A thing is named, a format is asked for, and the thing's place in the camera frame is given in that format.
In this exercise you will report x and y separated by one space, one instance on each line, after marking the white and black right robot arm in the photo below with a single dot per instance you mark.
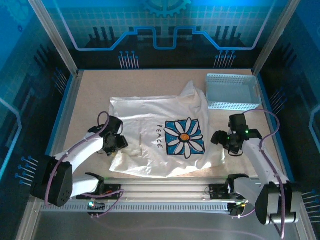
260 155

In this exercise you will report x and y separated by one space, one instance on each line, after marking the grey metal panel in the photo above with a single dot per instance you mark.
75 225

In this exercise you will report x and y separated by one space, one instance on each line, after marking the aluminium frame cross rail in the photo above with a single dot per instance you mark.
165 187

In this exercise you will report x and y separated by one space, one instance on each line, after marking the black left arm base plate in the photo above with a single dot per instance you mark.
113 192

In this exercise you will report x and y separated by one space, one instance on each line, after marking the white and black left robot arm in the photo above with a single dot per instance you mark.
82 152

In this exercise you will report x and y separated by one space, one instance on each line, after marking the aluminium frame post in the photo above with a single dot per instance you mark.
277 35
57 40

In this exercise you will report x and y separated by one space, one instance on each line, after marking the black controller box with LED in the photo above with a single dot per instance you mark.
236 211
98 206

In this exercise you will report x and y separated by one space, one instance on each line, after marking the aluminium frame side rail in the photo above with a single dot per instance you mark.
65 120

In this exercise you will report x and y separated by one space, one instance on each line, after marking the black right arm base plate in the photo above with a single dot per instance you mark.
217 191

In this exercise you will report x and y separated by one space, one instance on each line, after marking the pale blue perforated basket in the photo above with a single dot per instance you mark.
230 92

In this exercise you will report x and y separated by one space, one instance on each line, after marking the white t-shirt with daisy print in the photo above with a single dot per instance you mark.
150 117

